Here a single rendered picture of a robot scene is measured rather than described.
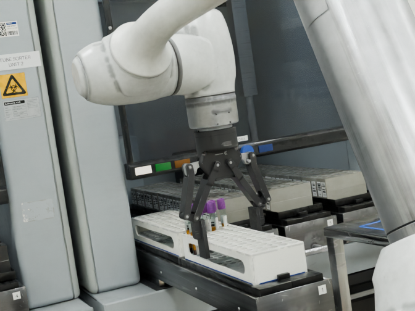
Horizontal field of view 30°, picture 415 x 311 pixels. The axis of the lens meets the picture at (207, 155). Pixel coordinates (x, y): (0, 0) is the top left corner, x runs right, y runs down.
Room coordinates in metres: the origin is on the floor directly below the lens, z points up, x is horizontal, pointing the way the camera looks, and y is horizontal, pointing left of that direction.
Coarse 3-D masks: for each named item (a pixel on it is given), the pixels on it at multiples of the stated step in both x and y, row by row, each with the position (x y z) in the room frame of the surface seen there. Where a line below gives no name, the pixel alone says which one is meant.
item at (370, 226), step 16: (336, 224) 1.56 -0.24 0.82; (352, 224) 1.54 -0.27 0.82; (368, 224) 1.52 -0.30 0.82; (336, 240) 1.53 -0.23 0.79; (352, 240) 1.47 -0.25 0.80; (368, 240) 1.43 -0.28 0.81; (384, 240) 1.39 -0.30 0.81; (336, 256) 1.53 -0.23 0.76; (336, 272) 1.53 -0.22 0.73; (336, 288) 1.54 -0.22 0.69; (336, 304) 1.54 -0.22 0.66
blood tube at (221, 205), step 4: (220, 200) 1.47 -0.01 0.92; (220, 204) 1.47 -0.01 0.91; (224, 204) 1.47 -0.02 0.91; (220, 208) 1.47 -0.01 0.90; (224, 208) 1.47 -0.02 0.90; (220, 212) 1.47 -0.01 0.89; (224, 212) 1.47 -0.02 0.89; (220, 216) 1.47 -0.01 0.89; (224, 216) 1.47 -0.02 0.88; (220, 220) 1.47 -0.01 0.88; (224, 220) 1.47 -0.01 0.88; (224, 224) 1.47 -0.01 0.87
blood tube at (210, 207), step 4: (208, 204) 1.44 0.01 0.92; (212, 204) 1.44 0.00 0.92; (208, 208) 1.44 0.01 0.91; (212, 208) 1.44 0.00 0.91; (208, 212) 1.44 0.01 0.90; (212, 212) 1.44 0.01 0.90; (208, 216) 1.45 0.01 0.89; (212, 216) 1.44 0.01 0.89; (212, 220) 1.44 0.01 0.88; (212, 224) 1.44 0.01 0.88; (212, 228) 1.44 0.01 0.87
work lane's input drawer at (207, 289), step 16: (144, 256) 1.64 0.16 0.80; (160, 256) 1.57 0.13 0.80; (176, 256) 1.49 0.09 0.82; (144, 272) 1.65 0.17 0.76; (160, 272) 1.55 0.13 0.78; (176, 272) 1.46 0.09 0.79; (192, 272) 1.39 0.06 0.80; (208, 272) 1.34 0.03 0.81; (192, 288) 1.39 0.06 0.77; (208, 288) 1.32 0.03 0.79; (224, 288) 1.26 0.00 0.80; (240, 288) 1.22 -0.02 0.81; (256, 288) 1.17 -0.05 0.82; (272, 288) 1.17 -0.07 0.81; (288, 288) 1.18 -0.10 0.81; (304, 288) 1.18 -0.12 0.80; (320, 288) 1.19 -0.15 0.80; (224, 304) 1.27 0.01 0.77; (240, 304) 1.21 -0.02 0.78; (256, 304) 1.15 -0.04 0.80; (272, 304) 1.16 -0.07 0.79; (288, 304) 1.17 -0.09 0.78; (304, 304) 1.18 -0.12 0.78; (320, 304) 1.19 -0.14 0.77
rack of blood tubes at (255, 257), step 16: (192, 240) 1.41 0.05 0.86; (208, 240) 1.36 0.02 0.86; (224, 240) 1.34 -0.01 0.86; (240, 240) 1.32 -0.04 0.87; (256, 240) 1.30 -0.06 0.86; (272, 240) 1.28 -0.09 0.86; (288, 240) 1.27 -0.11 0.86; (192, 256) 1.42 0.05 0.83; (224, 256) 1.38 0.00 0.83; (240, 256) 1.22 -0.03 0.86; (256, 256) 1.19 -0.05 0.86; (272, 256) 1.20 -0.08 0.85; (288, 256) 1.22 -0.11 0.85; (304, 256) 1.23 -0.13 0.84; (224, 272) 1.29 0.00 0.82; (240, 272) 1.32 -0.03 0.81; (256, 272) 1.19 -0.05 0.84; (272, 272) 1.20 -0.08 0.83; (288, 272) 1.21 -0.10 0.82
